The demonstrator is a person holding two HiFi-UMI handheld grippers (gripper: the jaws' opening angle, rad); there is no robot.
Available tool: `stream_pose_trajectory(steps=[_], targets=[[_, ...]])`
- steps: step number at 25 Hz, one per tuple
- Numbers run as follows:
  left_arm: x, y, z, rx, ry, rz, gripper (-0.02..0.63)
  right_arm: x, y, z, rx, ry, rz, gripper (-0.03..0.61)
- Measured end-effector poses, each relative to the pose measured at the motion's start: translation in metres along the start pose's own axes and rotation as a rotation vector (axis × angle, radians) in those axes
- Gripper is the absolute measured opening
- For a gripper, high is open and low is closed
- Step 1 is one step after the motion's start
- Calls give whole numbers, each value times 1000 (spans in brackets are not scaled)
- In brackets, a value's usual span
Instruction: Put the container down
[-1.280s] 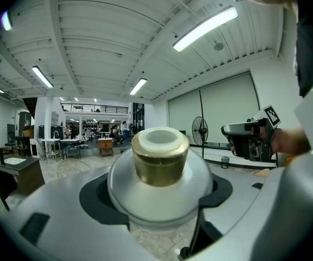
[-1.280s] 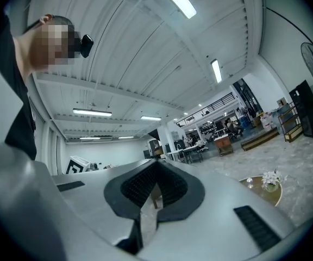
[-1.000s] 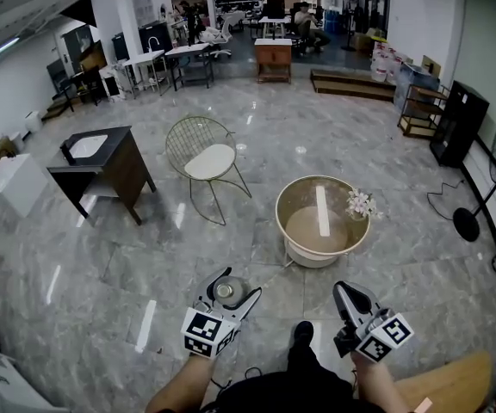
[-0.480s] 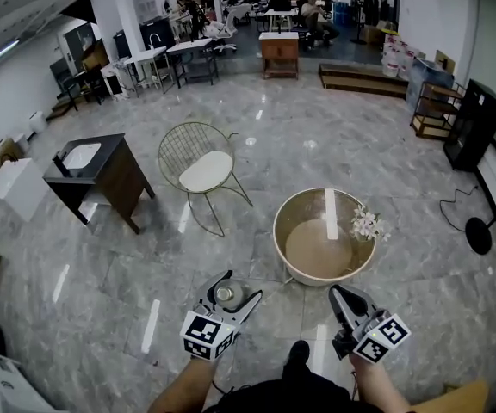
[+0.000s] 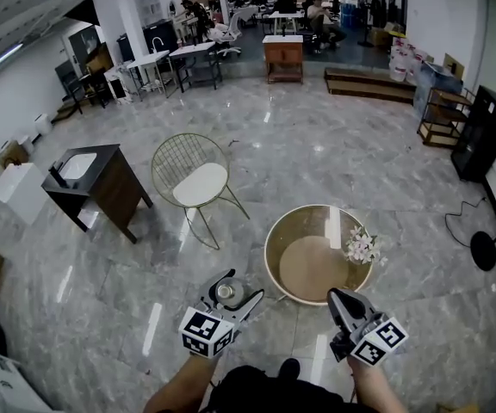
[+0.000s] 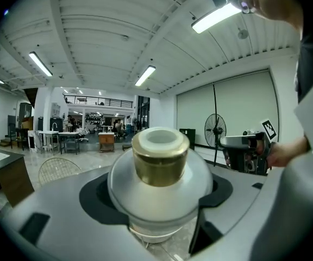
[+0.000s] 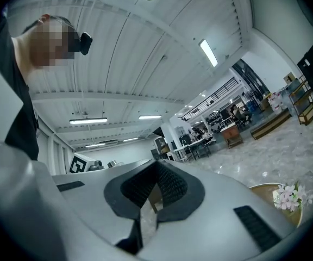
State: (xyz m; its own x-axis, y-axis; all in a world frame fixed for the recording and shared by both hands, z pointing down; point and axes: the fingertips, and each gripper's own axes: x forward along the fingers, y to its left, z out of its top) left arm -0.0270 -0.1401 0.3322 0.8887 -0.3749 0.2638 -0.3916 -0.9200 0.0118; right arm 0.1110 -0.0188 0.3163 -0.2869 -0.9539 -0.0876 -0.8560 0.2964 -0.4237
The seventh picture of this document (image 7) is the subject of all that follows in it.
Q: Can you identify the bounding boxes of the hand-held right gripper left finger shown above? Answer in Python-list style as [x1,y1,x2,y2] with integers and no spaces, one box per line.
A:
[0,140,159,261]

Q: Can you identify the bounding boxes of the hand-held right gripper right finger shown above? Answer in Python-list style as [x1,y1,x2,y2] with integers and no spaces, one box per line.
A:
[142,158,296,261]

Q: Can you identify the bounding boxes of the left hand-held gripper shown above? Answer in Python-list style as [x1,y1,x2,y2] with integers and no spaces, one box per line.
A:
[70,153,105,175]

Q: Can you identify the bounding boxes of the round glass coffee table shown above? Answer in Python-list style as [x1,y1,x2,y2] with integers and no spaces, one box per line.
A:
[248,183,304,228]

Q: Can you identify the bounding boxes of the potted artificial flowers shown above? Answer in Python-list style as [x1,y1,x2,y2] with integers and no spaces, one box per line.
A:
[273,182,313,212]

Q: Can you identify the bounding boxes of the white counter with faucet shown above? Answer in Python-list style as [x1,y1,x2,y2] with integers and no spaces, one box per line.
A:
[172,139,198,163]

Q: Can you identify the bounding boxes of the person's black clothed body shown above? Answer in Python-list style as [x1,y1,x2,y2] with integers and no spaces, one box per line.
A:
[0,9,40,161]

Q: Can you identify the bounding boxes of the wooden cabinet white top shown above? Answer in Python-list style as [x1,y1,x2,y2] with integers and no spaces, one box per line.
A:
[220,123,245,149]

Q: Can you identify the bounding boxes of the long wooden step platform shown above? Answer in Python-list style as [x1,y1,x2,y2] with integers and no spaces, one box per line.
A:
[250,109,292,140]

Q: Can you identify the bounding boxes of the person's head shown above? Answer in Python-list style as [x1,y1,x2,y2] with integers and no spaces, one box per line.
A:
[11,13,81,70]

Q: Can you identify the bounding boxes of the wooden shelf rack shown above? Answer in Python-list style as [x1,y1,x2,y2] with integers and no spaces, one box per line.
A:
[288,74,313,126]

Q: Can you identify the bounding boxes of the translucent plastic covered box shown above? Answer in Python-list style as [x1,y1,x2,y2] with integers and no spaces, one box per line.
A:
[280,80,301,111]

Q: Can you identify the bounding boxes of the tan cardboard box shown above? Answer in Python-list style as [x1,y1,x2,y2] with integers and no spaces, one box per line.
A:
[283,72,296,85]

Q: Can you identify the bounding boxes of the black frame table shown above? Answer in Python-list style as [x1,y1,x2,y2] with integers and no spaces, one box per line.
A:
[191,137,217,157]

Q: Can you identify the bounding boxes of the black head-worn camera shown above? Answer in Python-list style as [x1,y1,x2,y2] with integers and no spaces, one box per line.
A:
[23,15,93,56]

